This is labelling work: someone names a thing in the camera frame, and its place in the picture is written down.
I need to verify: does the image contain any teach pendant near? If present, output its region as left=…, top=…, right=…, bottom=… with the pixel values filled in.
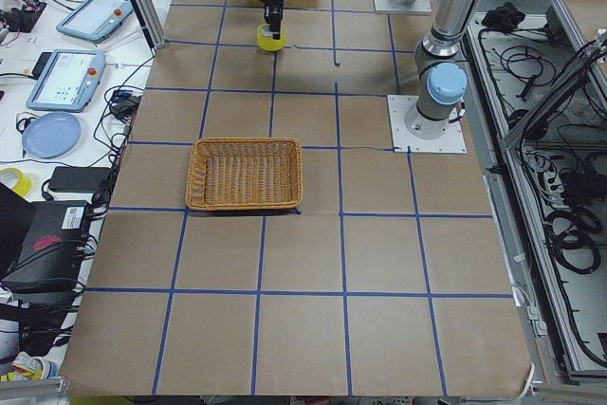
left=26, top=49, right=106, bottom=113

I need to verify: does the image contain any black power adapter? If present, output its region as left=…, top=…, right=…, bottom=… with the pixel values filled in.
left=42, top=166, right=110, bottom=200

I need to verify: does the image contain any yellow tape roll on desk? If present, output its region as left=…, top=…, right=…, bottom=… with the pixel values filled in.
left=0, top=168, right=32, bottom=197

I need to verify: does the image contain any brown wicker basket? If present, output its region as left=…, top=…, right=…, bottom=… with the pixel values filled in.
left=185, top=138, right=304, bottom=212

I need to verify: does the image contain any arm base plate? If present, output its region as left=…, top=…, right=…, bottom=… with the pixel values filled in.
left=387, top=95, right=467, bottom=154
left=374, top=0, right=432, bottom=16

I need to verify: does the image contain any yellow tape roll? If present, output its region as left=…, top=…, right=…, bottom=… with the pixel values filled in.
left=256, top=24, right=286, bottom=52
left=0, top=168, right=32, bottom=197

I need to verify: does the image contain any teach pendant far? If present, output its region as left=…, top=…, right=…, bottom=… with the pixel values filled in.
left=56, top=0, right=134, bottom=44

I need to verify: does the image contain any light blue plate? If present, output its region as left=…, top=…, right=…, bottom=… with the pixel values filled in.
left=22, top=112, right=82, bottom=158

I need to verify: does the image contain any teach pendant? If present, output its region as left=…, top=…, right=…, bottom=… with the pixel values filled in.
left=56, top=0, right=134, bottom=44
left=26, top=49, right=106, bottom=113

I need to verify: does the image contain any black computer box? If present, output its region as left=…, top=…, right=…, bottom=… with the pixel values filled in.
left=1, top=198, right=91, bottom=294

